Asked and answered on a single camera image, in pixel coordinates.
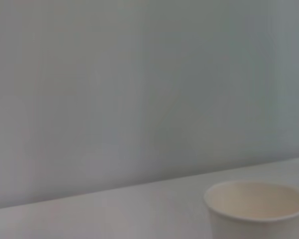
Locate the white paper cup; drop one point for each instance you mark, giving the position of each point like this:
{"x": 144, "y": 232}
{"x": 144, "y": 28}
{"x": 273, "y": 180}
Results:
{"x": 254, "y": 206}

